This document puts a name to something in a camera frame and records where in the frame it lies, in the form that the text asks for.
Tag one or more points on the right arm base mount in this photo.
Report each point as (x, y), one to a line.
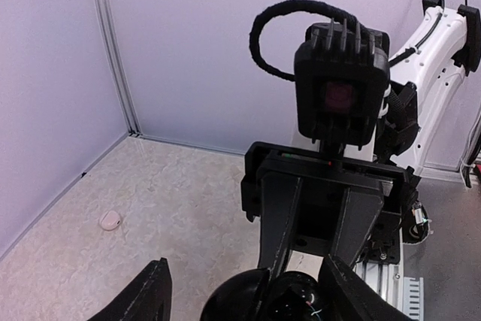
(391, 231)

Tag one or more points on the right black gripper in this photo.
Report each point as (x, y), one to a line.
(317, 204)

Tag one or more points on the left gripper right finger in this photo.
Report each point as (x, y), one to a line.
(349, 297)

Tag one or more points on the right aluminium corner post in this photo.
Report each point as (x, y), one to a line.
(106, 23)

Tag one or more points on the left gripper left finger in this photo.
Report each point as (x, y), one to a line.
(147, 297)

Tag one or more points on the pink earbud charging case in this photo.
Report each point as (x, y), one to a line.
(110, 220)

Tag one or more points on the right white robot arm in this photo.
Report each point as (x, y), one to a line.
(424, 77)

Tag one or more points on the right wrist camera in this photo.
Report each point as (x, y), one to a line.
(340, 82)

